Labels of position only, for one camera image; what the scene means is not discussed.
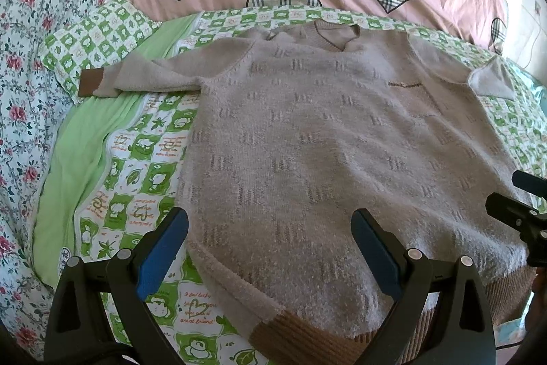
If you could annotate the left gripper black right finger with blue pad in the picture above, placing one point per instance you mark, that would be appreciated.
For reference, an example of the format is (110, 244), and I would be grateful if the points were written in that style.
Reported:
(460, 331)

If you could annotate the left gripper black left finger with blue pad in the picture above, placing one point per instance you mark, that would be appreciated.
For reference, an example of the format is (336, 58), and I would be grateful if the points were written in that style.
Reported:
(99, 313)

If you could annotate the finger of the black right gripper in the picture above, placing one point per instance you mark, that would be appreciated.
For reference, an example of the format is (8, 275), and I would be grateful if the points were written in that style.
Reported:
(530, 183)
(515, 214)

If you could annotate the beige knit sweater brown cuffs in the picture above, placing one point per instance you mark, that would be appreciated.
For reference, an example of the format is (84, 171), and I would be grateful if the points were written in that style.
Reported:
(299, 127)

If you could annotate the green white patterned pillow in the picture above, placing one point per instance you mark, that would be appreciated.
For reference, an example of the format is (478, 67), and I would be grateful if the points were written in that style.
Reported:
(106, 36)

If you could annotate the white floral quilt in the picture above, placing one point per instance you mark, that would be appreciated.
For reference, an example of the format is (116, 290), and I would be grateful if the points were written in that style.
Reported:
(33, 105)

